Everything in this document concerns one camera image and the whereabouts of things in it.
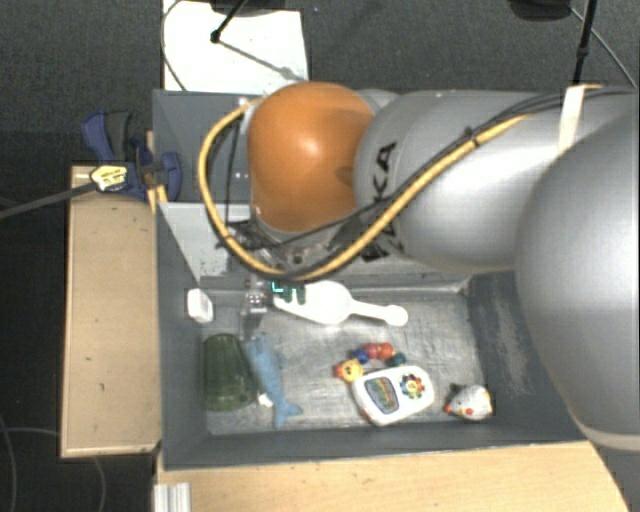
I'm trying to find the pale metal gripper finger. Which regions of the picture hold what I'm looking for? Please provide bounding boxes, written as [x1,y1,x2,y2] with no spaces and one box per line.
[240,292,269,347]

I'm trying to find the white plastic paddle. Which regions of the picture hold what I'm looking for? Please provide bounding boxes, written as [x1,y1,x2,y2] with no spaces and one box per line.
[272,279,410,329]

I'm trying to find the small white block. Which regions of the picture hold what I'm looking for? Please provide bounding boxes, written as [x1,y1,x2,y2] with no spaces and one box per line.
[186,288,215,324]

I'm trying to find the blue toy fish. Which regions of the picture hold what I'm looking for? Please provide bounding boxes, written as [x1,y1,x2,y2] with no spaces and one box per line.
[241,331,305,430]

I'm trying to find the green plastic cup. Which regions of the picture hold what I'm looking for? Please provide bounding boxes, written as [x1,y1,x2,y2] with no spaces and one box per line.
[201,333,260,413]

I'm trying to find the grey metal bin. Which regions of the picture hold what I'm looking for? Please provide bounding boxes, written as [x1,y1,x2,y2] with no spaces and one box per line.
[151,88,585,470]

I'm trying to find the pale wood board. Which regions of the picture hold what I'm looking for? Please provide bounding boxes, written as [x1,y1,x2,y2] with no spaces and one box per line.
[60,166,163,459]

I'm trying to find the white toy phone with beads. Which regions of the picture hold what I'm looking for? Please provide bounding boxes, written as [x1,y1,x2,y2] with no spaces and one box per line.
[333,341,436,428]

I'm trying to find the white toy hen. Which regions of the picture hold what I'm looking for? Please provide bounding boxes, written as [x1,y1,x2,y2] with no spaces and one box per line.
[444,383,494,422]

